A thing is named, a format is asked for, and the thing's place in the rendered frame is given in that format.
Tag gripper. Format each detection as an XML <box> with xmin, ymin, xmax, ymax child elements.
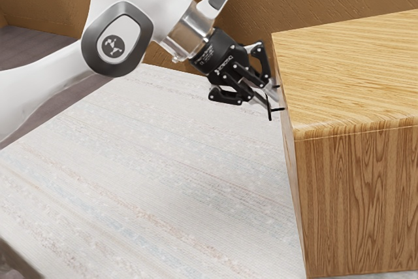
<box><xmin>189</xmin><ymin>27</ymin><xmax>281</xmax><ymax>112</ymax></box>

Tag wooden drawer cabinet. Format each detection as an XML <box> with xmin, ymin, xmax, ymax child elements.
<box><xmin>265</xmin><ymin>8</ymin><xmax>418</xmax><ymax>274</ymax></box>

